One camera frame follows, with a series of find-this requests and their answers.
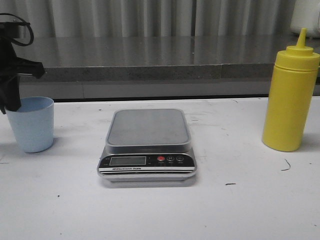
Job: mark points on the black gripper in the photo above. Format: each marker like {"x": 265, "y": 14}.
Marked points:
{"x": 10, "y": 32}

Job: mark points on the light blue plastic cup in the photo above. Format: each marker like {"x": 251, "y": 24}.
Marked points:
{"x": 33, "y": 123}

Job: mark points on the yellow squeeze bottle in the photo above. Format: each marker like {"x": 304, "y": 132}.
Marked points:
{"x": 292, "y": 85}

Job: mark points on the silver digital kitchen scale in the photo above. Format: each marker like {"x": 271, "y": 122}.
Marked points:
{"x": 148, "y": 147}

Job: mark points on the grey stone counter ledge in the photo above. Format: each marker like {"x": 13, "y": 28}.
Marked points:
{"x": 84, "y": 69}

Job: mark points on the white appliance in background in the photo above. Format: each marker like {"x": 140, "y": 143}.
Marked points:
{"x": 306, "y": 14}

